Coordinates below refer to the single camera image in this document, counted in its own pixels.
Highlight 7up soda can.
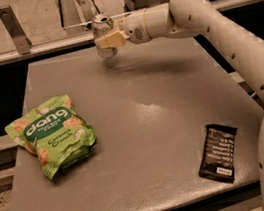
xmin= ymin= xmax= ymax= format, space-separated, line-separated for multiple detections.
xmin=91 ymin=13 xmax=118 ymax=59

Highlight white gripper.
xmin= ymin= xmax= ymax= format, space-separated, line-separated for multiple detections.
xmin=94 ymin=9 xmax=152 ymax=49

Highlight black snack bar wrapper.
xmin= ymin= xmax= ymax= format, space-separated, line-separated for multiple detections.
xmin=198 ymin=124 xmax=238 ymax=184

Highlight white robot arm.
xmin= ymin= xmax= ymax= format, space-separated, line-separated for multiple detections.
xmin=94 ymin=0 xmax=264 ymax=211

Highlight metal guard rail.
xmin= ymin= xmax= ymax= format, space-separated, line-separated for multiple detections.
xmin=0 ymin=0 xmax=262 ymax=66

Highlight green rice chip bag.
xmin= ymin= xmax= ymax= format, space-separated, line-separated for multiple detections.
xmin=5 ymin=95 xmax=97 ymax=180

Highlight left metal rail bracket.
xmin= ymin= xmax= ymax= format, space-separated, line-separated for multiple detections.
xmin=0 ymin=5 xmax=32 ymax=55

